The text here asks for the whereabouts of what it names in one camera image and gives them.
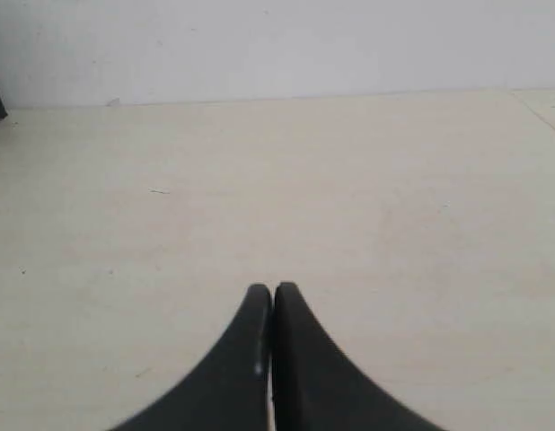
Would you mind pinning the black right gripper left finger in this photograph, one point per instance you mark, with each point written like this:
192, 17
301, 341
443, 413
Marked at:
228, 388

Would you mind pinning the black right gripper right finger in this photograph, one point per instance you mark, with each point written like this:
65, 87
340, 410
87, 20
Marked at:
316, 387

